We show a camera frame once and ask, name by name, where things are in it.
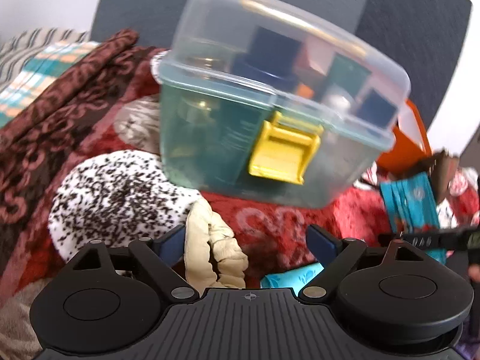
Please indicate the brown floral patterned blanket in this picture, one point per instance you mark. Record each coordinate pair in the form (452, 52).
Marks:
(38, 142)

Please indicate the cream leather glove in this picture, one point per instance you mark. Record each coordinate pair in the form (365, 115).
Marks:
(212, 255)

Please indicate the grey upholstered headboard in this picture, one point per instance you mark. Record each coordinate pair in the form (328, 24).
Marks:
(423, 36)

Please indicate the teal patterned cloth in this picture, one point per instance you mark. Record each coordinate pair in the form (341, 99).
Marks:
(410, 206)

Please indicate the orange cardboard box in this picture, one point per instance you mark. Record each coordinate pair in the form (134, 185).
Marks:
(411, 142)

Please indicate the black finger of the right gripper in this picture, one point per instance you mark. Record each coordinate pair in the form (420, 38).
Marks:
(444, 239)

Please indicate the grey striped cloth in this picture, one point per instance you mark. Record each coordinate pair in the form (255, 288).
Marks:
(17, 51)

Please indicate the brown leather pouch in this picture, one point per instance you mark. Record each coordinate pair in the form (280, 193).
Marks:
(440, 168)

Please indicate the teal orange plaid cloth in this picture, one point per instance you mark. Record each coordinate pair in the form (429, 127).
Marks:
(38, 73)

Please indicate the clear plastic storage box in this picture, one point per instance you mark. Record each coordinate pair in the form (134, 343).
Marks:
(264, 101)

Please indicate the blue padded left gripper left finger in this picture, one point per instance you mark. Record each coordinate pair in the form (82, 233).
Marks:
(169, 248)

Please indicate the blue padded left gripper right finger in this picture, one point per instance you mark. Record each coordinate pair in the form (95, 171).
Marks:
(325, 247)

